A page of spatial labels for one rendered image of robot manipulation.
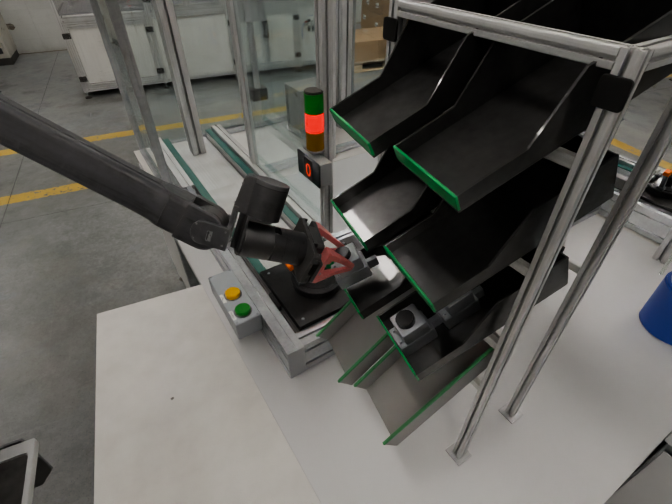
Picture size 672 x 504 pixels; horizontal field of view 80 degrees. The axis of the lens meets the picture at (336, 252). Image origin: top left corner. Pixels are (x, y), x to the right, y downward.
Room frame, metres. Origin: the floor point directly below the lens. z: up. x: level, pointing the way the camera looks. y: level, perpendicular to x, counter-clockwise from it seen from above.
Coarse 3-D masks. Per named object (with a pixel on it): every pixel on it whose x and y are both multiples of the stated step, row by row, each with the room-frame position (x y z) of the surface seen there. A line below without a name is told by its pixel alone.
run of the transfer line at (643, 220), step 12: (624, 168) 1.50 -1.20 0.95; (612, 204) 1.27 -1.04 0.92; (636, 204) 1.21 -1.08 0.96; (648, 204) 1.20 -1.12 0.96; (588, 216) 1.26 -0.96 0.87; (636, 216) 1.19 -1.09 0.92; (648, 216) 1.17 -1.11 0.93; (660, 216) 1.14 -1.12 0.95; (636, 228) 1.18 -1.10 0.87; (648, 228) 1.15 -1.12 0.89; (660, 228) 1.12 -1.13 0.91; (660, 240) 1.11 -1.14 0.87
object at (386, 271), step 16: (368, 256) 0.61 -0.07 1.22; (384, 256) 0.60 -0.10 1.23; (384, 272) 0.56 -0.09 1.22; (400, 272) 0.55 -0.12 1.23; (352, 288) 0.55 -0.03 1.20; (368, 288) 0.54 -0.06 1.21; (384, 288) 0.53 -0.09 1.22; (400, 288) 0.51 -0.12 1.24; (368, 304) 0.50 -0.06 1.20; (384, 304) 0.49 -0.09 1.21
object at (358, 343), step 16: (352, 304) 0.61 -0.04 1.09; (336, 320) 0.59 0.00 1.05; (352, 320) 0.60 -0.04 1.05; (368, 320) 0.58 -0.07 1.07; (320, 336) 0.58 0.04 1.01; (336, 336) 0.58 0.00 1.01; (352, 336) 0.56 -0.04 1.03; (368, 336) 0.54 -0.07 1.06; (384, 336) 0.49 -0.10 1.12; (336, 352) 0.55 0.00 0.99; (352, 352) 0.53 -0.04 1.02; (368, 352) 0.48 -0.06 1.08; (384, 352) 0.49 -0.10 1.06; (352, 368) 0.47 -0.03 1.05; (368, 368) 0.48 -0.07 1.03; (352, 384) 0.47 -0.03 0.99
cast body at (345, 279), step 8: (344, 248) 0.55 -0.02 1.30; (352, 248) 0.55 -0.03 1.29; (344, 256) 0.53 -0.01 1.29; (352, 256) 0.53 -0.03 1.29; (360, 256) 0.56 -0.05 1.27; (336, 264) 0.53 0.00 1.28; (360, 264) 0.53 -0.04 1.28; (368, 264) 0.55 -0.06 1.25; (376, 264) 0.56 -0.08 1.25; (344, 272) 0.52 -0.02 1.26; (352, 272) 0.53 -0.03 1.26; (360, 272) 0.53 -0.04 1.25; (368, 272) 0.53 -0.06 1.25; (336, 280) 0.52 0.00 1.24; (344, 280) 0.52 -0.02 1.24; (352, 280) 0.53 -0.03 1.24; (360, 280) 0.53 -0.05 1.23; (344, 288) 0.52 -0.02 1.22
